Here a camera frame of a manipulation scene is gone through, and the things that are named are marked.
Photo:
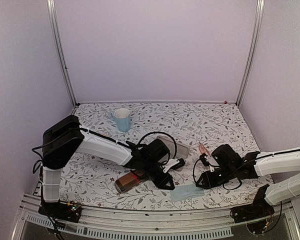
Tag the aluminium frame post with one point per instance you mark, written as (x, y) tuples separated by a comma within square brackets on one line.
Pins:
[(257, 24), (52, 14)]

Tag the right aluminium frame post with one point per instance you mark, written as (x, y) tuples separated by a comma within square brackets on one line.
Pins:
[(257, 24)]

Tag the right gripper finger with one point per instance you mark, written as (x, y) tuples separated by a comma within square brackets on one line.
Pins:
[(204, 178), (206, 186)]

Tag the pink glasses case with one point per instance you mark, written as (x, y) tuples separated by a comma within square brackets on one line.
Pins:
[(181, 151)]

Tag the left aluminium frame post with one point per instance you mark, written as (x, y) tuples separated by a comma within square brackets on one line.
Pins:
[(52, 14)]

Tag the front aluminium rail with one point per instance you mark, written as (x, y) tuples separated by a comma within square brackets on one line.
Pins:
[(99, 223)]

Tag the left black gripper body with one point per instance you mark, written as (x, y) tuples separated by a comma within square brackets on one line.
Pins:
[(156, 179)]

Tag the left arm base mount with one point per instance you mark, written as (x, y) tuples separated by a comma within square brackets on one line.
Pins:
[(66, 211)]

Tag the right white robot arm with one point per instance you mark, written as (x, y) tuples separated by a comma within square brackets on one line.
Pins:
[(227, 165)]

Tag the brown plaid glasses case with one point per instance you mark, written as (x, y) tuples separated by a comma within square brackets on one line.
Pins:
[(130, 180)]

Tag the light blue mug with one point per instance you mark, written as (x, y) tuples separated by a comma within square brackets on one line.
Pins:
[(122, 119)]

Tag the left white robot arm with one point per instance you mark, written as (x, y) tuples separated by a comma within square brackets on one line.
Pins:
[(67, 137)]

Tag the pink translucent sunglasses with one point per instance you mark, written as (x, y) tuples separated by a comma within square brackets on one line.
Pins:
[(203, 150)]

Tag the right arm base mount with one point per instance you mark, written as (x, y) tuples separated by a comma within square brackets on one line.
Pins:
[(259, 208)]

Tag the small blue cloth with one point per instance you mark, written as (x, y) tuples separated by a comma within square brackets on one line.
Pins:
[(184, 192)]

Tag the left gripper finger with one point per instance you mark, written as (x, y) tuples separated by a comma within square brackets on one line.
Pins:
[(163, 186), (169, 179)]

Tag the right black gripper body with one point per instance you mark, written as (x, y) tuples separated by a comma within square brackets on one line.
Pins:
[(218, 179)]

